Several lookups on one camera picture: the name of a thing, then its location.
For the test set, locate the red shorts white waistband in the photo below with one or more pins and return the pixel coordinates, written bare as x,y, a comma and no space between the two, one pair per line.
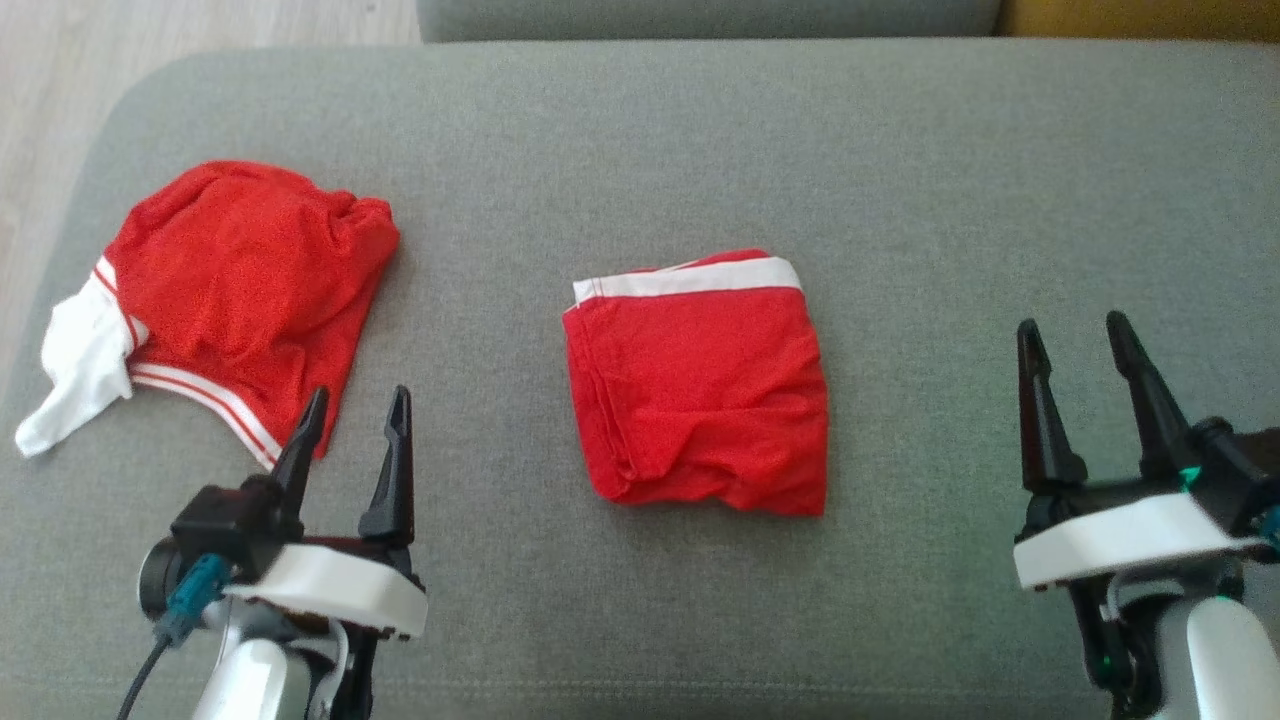
700,390

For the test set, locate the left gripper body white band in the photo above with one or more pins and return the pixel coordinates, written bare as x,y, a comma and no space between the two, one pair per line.
330,590

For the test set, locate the wide yellow sofa backrest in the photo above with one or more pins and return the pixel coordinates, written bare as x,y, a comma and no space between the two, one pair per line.
1140,18

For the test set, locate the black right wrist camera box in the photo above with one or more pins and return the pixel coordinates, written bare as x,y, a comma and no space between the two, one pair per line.
1240,465

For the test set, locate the red white basketball jersey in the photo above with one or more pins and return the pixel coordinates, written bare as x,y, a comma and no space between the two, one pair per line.
240,290

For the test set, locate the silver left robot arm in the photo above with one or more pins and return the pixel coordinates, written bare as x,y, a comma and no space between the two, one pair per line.
250,680

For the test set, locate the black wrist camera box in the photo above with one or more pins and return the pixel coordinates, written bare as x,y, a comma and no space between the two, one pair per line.
225,525
1240,465

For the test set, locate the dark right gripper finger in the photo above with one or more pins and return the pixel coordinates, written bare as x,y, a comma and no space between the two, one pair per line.
1150,410
1045,430

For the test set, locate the large grey sofa seat cushion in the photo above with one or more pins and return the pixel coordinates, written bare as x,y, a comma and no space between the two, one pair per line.
700,150

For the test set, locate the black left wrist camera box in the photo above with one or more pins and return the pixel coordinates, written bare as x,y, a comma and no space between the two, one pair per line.
225,525

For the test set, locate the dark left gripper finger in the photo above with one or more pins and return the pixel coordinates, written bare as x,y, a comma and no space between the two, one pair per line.
300,470
395,490

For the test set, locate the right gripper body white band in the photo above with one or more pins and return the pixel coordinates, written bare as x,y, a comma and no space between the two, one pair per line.
1120,535

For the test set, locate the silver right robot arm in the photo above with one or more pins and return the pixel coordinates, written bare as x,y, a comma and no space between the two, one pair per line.
1210,660

